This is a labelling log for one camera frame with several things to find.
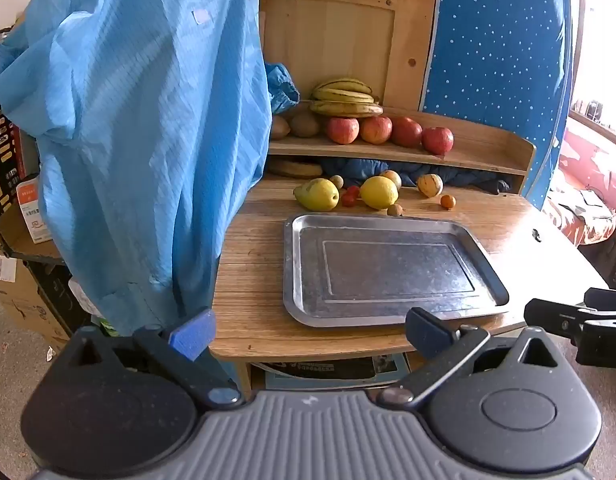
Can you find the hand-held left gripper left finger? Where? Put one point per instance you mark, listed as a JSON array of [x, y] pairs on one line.
[[193, 337]]

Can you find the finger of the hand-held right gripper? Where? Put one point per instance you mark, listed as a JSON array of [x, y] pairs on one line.
[[607, 299], [552, 316]]

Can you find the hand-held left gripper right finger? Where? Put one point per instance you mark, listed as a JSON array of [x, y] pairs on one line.
[[427, 335]]

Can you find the metal tray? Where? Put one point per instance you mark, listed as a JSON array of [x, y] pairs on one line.
[[387, 270]]

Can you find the small orange kumquat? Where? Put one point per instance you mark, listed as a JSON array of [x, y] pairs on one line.
[[447, 201]]

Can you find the striped pepino melon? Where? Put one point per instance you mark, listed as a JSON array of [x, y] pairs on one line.
[[429, 185]]

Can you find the yellow lemon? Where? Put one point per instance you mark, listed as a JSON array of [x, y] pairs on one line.
[[379, 192]]

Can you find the red cherry tomato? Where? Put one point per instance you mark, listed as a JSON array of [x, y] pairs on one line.
[[348, 201], [354, 192]]

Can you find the plain yellow pepino melon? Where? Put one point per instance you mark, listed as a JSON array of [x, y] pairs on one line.
[[391, 178]]

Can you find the yellow-green pear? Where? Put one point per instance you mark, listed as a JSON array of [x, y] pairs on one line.
[[317, 194]]

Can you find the printed box under desk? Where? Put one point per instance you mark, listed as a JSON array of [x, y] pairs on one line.
[[333, 371]]

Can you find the red patterned bedding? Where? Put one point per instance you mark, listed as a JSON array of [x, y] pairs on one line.
[[592, 170]]

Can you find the dark blue quilted cloth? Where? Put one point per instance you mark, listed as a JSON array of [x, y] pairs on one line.
[[462, 177]]

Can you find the brown cardboard box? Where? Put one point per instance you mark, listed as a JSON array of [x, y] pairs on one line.
[[18, 300]]

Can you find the curved wooden shelf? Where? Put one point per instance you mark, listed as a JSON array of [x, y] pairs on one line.
[[477, 152]]

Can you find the red apple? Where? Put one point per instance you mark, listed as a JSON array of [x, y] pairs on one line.
[[437, 140], [343, 130], [375, 129], [406, 132]]

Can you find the brown flat bread loaf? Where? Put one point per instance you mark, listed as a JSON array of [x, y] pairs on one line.
[[294, 168]]

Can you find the white and orange box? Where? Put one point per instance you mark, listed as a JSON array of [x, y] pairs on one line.
[[33, 205]]

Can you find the light blue garment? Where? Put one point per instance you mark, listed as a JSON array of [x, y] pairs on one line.
[[138, 135]]

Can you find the brown kiwi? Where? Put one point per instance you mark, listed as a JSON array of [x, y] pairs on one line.
[[279, 127], [304, 124]]

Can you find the brown spotted banana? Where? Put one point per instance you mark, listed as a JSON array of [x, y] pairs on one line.
[[345, 108]]

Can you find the yellow banana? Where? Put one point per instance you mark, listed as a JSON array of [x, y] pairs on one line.
[[340, 95], [344, 84]]

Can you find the blue white-dotted board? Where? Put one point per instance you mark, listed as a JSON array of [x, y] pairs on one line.
[[497, 60]]

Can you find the black patterned box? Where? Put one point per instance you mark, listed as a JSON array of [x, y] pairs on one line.
[[0, 160]]

